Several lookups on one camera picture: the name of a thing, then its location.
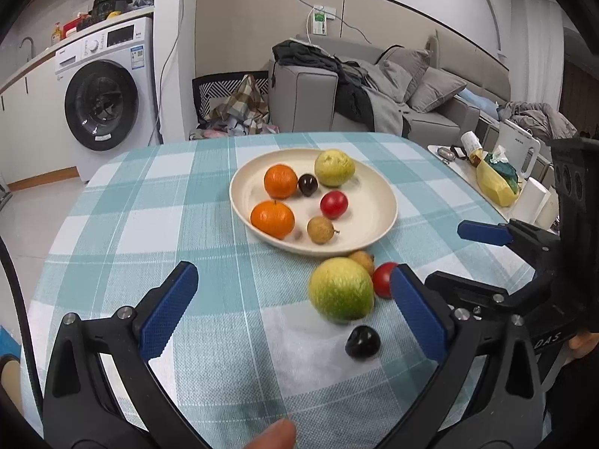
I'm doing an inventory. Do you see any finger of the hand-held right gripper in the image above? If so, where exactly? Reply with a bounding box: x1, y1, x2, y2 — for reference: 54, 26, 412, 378
424, 270, 555, 323
457, 219, 561, 268

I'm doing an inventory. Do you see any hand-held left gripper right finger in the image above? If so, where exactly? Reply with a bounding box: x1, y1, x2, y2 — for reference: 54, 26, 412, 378
390, 263, 546, 449

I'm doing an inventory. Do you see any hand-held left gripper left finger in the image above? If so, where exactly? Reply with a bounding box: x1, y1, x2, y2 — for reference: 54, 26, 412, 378
42, 262, 207, 449

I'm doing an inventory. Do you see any red tomato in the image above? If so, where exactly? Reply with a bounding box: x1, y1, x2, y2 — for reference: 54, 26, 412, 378
372, 262, 398, 299
320, 190, 349, 220

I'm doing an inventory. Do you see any brown longan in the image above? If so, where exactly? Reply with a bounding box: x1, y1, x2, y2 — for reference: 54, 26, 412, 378
349, 251, 376, 277
307, 216, 338, 245

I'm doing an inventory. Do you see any green yellow citrus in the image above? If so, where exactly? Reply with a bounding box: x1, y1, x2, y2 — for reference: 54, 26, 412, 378
308, 257, 375, 323

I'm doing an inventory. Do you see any cream round plate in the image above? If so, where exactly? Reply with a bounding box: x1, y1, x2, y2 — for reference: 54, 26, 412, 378
229, 148, 398, 250

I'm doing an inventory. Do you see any orange mandarin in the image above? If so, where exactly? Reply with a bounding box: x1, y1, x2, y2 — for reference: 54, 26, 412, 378
250, 199, 296, 239
264, 164, 299, 199

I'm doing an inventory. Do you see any pale yellow guava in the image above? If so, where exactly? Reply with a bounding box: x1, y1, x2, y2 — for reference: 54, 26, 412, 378
314, 149, 356, 188

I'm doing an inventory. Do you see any person's right hand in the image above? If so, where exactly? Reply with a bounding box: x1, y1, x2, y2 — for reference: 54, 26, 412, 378
565, 330, 599, 366

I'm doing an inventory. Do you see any person's left hand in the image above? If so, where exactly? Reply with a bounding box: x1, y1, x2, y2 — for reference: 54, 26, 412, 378
243, 418, 297, 449

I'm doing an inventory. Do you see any yellow plastic bag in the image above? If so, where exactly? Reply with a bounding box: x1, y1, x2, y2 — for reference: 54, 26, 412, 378
476, 152, 522, 207

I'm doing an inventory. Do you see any white paper roll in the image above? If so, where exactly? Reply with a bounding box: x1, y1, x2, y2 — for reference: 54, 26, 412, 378
519, 178, 554, 230

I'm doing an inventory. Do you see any white side table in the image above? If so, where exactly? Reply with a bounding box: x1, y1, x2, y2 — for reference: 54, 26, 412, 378
427, 143, 557, 225

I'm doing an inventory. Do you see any teal checked tablecloth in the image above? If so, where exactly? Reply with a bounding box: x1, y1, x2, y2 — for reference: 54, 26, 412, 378
21, 131, 550, 449

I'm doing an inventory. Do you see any white rolled packet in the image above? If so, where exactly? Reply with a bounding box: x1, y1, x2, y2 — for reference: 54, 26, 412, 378
461, 132, 484, 156

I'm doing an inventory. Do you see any white kettle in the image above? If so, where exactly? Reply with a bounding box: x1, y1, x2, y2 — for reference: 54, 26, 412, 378
496, 119, 544, 181

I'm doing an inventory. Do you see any grey crumpled blanket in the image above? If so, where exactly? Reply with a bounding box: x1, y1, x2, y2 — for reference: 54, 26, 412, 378
498, 101, 578, 141

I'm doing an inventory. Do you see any light blue cushion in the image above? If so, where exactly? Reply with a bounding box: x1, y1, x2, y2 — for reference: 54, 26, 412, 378
456, 89, 501, 117

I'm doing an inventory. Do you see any grey pillow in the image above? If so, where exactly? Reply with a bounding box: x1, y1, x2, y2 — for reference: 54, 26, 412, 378
407, 66, 469, 114
377, 46, 431, 104

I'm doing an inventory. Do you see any dark clothes pile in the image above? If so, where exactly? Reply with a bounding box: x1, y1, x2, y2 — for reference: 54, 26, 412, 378
272, 40, 413, 134

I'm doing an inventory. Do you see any white curtain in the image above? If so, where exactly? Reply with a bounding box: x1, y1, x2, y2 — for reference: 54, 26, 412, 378
510, 0, 567, 113

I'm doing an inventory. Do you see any plaid cloth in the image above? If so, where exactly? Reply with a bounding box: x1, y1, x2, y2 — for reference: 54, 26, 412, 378
206, 75, 272, 134

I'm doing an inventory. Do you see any grey sofa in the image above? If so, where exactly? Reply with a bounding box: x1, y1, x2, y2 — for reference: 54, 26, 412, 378
269, 33, 511, 138

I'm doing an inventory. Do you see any black laundry basket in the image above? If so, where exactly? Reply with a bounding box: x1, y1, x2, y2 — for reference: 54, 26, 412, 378
192, 71, 272, 132

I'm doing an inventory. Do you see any white washing machine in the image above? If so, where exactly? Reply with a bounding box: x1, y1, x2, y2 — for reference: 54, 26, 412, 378
55, 16, 160, 183

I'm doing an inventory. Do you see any black cooking pot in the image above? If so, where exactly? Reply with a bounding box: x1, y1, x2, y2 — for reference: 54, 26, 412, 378
92, 0, 132, 17

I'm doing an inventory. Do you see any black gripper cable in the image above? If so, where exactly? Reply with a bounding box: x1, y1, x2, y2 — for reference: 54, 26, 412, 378
0, 238, 45, 431

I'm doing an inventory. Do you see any hanging grey cable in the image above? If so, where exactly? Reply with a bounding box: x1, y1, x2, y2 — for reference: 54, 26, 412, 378
156, 0, 189, 146

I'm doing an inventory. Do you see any green white wall device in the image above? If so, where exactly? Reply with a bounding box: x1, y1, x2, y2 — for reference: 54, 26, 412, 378
311, 4, 338, 37

